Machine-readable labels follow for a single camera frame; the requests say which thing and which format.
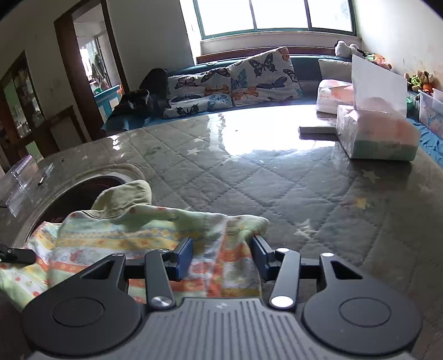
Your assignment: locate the black and teal bag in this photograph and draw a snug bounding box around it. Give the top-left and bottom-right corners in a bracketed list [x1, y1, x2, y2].
[101, 68, 169, 137]

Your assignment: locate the dark flat book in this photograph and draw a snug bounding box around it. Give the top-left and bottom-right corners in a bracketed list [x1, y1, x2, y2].
[299, 126, 336, 136]

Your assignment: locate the tissue pack front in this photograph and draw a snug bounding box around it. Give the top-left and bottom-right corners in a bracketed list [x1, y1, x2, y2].
[336, 105, 420, 161]

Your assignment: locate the tissue pack rear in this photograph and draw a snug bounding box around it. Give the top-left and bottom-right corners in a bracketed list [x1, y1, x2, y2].
[316, 79, 354, 115]

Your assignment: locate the black round stove insert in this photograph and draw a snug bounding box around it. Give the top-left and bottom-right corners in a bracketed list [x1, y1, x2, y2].
[20, 174, 127, 248]

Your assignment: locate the butterfly print cushion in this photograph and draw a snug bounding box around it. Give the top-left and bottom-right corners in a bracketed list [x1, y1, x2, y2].
[163, 68, 233, 119]
[228, 47, 303, 107]

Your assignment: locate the grey plain cushion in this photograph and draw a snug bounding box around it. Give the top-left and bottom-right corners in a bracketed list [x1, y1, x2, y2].
[318, 58, 352, 83]

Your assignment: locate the colourful patterned baby garment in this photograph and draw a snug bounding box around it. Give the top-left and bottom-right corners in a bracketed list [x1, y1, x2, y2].
[1, 180, 269, 310]

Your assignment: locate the turquoise small cabinet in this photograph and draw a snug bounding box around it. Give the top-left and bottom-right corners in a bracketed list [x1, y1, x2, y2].
[94, 85, 122, 122]

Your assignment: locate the dark wooden cabinet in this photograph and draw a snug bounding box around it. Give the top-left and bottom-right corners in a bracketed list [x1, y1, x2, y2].
[1, 53, 87, 169]

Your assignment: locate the clear plastic bin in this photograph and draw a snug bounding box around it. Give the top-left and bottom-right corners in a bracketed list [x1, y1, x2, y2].
[418, 89, 443, 138]

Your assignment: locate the silver pen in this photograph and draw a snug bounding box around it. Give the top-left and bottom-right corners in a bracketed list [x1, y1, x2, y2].
[38, 163, 54, 186]

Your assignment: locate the plush toys pile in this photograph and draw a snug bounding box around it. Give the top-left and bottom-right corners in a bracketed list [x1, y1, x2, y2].
[403, 71, 435, 94]

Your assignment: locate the white plush toy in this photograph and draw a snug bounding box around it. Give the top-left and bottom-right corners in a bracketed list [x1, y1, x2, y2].
[334, 40, 365, 58]

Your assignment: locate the tissue pack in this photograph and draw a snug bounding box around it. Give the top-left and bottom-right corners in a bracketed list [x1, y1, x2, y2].
[316, 79, 354, 115]
[336, 105, 420, 161]

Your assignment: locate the clear plastic storage box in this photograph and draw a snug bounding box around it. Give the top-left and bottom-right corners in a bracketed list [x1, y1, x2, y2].
[1, 155, 38, 217]

